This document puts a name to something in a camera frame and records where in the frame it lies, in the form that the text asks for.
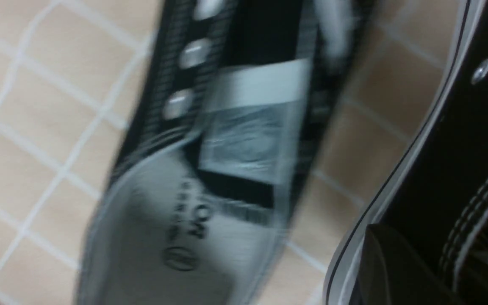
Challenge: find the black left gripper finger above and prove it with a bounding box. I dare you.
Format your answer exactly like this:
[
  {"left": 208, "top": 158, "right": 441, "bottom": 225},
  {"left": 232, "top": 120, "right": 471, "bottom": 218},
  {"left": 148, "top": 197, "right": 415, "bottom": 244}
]
[{"left": 354, "top": 224, "right": 464, "bottom": 305}]

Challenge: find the black canvas sneaker white sole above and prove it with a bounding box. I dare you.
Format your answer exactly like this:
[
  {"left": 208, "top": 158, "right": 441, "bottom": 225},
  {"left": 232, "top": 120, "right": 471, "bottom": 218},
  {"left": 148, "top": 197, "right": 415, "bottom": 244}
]
[{"left": 323, "top": 0, "right": 488, "bottom": 305}]

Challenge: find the black canvas sneaker grey insole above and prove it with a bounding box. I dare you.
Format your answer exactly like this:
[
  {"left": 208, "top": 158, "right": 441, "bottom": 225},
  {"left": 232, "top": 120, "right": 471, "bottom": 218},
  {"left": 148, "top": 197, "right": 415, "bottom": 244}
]
[{"left": 74, "top": 0, "right": 378, "bottom": 305}]

